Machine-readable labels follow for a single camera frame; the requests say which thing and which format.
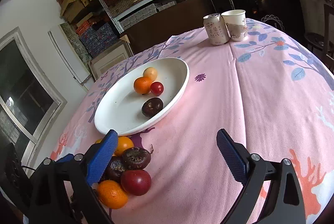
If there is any wooden chair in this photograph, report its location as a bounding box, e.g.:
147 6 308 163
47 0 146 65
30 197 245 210
305 4 333 73

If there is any dark brown cabinet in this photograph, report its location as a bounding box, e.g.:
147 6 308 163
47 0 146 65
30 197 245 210
121 0 215 54

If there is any pale yellow fruit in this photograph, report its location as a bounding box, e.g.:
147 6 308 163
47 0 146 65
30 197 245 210
143 67 158 82

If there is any small red cherry tomato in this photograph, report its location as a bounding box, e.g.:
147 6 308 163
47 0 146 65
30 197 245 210
150 82 164 96

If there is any white beverage can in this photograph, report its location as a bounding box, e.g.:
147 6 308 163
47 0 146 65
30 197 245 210
203 13 230 45

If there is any large orange tangerine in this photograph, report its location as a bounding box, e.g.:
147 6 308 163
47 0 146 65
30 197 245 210
96 180 129 209

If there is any dark red plum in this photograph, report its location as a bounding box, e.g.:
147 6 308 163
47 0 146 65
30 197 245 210
121 170 152 196

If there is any white paper cup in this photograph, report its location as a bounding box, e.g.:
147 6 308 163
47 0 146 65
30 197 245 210
221 9 247 42

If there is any framed picture leaning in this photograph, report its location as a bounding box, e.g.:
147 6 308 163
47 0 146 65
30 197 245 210
89 39 133 80

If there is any dark water chestnut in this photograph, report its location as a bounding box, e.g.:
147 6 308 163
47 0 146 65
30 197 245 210
142 97 164 118
104 156 127 183
122 147 152 170

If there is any small mandarin orange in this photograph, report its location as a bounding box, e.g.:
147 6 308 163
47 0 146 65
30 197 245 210
134 77 152 95

